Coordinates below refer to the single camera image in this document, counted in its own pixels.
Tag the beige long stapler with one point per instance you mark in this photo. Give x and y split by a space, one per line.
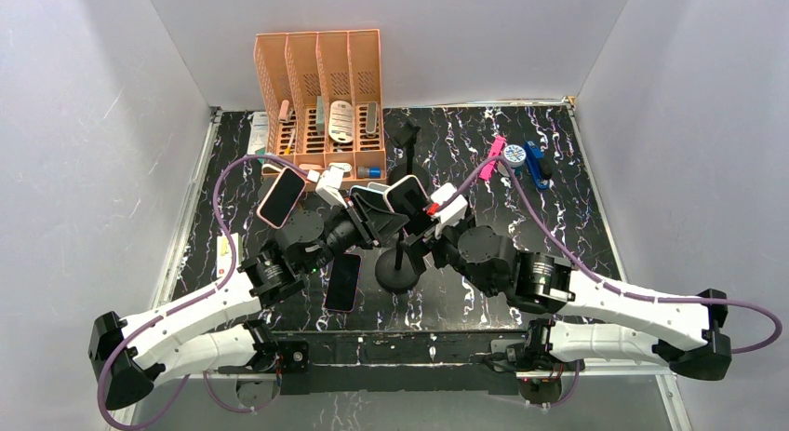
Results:
371 125

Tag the white folding phone stand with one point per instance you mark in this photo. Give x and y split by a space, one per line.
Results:
378 187

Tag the black round-base phone stand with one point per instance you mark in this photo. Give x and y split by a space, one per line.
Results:
406 138

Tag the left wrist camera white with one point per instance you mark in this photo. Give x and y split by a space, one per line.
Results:
328 187

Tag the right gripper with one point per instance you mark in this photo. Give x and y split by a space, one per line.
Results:
433 244

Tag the grey bottle blue cap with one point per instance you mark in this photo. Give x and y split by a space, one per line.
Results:
363 172

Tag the small white blue bottle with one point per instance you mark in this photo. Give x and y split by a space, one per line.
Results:
515 156

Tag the small yellow white box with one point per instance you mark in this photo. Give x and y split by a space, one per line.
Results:
224 261

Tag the magenta-edged black smartphone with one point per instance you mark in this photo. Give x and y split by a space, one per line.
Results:
342 284

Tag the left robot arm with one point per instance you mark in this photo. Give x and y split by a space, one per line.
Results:
130 356

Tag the blue-edged smartphone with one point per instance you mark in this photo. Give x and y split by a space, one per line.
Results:
371 197

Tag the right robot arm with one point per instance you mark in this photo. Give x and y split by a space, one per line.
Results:
681 333

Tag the blue stapler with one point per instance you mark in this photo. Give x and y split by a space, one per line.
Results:
538 166

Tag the orange plastic file organizer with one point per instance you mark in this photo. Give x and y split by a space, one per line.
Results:
322 93

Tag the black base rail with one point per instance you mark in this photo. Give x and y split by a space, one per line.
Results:
499 362

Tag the pink-cased left smartphone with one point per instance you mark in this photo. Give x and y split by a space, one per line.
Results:
281 198

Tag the pink eraser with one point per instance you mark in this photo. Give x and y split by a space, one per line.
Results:
284 111

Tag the pink-cased tall smartphone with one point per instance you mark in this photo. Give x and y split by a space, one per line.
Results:
408 197

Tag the pink highlighter marker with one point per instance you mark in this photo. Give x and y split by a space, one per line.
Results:
496 149

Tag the green white small box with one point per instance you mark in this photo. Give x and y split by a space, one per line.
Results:
320 117

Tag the black tall phone stand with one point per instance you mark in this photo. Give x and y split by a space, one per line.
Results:
393 270

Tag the white oval label tag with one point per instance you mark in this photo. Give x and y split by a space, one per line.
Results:
341 122

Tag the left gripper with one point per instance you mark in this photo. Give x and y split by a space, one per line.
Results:
372 224

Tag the white stapler in organizer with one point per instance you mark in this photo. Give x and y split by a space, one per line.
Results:
345 167

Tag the white paper packet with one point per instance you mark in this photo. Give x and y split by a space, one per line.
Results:
259 133

